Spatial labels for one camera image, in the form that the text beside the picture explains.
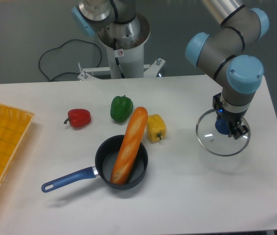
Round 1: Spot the red toy bell pepper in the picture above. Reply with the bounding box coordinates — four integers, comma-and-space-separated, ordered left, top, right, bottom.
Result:
64, 109, 92, 128

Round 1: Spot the orange toy baguette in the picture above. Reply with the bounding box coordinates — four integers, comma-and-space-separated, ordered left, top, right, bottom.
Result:
110, 107, 148, 185

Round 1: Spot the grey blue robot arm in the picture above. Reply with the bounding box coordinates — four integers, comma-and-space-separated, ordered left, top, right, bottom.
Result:
71, 0, 269, 139

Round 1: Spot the yellow toy bell pepper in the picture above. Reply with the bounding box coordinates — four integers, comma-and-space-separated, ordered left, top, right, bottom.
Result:
146, 114, 166, 143

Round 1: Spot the black cable on floor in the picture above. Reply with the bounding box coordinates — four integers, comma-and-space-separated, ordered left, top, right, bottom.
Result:
38, 39, 103, 82

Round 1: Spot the glass pot lid blue knob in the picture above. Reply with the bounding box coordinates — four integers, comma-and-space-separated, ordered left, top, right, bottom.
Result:
196, 109, 251, 157

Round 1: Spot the dark saucepan blue handle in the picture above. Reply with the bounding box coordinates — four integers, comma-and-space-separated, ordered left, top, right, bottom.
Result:
41, 135, 148, 193

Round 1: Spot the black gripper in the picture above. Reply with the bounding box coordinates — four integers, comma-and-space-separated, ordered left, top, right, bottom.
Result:
212, 93, 249, 140

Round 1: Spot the green toy bell pepper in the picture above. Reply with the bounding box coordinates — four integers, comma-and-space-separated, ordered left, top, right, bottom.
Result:
110, 95, 133, 123

